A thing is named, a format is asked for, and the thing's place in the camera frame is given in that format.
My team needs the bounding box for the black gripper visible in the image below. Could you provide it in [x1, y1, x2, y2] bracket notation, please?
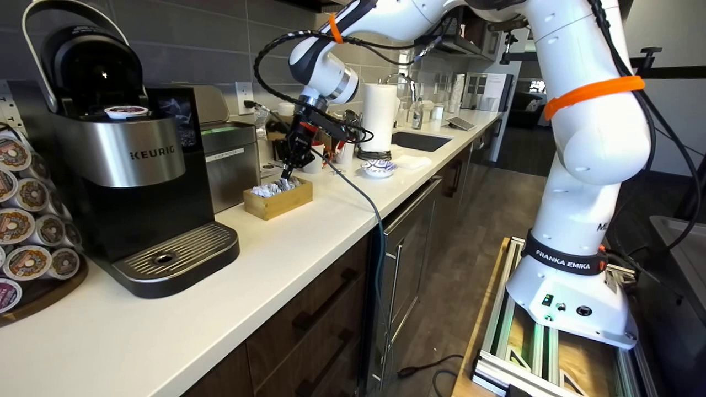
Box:
[279, 102, 329, 180]

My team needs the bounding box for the small wooden box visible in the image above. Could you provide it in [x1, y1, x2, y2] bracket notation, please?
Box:
[243, 174, 315, 223]

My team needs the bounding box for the wooden condiment organizer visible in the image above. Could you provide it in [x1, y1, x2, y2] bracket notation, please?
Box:
[262, 112, 296, 168]

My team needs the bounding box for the white sachets pile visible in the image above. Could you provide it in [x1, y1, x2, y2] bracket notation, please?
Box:
[249, 176, 303, 200]

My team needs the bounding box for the white cup with red stirrers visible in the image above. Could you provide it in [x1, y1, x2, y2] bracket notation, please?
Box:
[333, 138, 357, 173]

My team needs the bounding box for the stainless steel appliance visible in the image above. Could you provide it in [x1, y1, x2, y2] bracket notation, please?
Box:
[172, 84, 266, 216]

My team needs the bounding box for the small white patterned plate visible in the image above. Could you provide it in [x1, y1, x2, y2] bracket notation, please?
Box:
[362, 158, 400, 180]

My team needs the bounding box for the white paper towel roll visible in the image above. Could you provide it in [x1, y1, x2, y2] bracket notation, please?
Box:
[361, 81, 401, 156]

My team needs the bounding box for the black counter sink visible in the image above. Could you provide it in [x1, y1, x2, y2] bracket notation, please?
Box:
[390, 131, 454, 154]

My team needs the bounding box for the clear bottles group by sink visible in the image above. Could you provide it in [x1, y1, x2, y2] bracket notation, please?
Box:
[400, 84, 449, 131]

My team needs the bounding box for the black silver Keurig coffee machine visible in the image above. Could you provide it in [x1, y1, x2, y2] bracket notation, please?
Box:
[20, 0, 243, 300]

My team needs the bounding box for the white pod in coffee machine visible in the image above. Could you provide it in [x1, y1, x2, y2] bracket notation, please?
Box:
[105, 104, 153, 121]

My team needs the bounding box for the coffee pod with brown lid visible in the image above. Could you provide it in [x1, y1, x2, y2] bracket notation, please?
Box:
[34, 211, 68, 249]
[0, 168, 20, 205]
[2, 245, 53, 283]
[46, 246, 84, 283]
[15, 176, 53, 216]
[0, 208, 38, 246]
[0, 136, 34, 174]

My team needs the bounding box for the dark coffee pod carousel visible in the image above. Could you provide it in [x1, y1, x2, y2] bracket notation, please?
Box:
[0, 118, 90, 327]

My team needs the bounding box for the coffee pod with purple lid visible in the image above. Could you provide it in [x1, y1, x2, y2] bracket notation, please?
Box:
[0, 278, 24, 318]

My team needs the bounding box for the dark side table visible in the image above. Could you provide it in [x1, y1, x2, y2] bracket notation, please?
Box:
[649, 213, 706, 310]

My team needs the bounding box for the white wall outlet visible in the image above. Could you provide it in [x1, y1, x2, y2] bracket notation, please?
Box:
[235, 79, 256, 114]

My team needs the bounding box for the grey cable over counter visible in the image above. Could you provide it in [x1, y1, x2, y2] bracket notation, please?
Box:
[315, 149, 390, 383]

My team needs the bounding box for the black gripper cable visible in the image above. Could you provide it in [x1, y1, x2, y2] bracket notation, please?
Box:
[252, 27, 443, 146]

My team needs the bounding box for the black drawer handle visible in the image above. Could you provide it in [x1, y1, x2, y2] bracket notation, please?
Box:
[293, 327, 356, 397]
[292, 266, 362, 332]

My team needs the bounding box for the narrow orange strap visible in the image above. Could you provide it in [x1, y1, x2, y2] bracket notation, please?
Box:
[327, 12, 347, 45]

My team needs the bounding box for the black floor cable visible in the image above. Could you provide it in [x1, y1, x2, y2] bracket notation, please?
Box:
[395, 352, 466, 397]

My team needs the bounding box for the aluminium frame robot cart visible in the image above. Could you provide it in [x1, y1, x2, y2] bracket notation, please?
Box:
[451, 233, 665, 397]

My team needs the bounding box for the wide orange strap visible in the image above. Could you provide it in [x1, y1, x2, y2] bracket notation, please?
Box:
[541, 72, 649, 124]

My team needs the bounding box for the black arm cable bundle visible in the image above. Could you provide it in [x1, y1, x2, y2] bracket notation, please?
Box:
[588, 0, 706, 283]

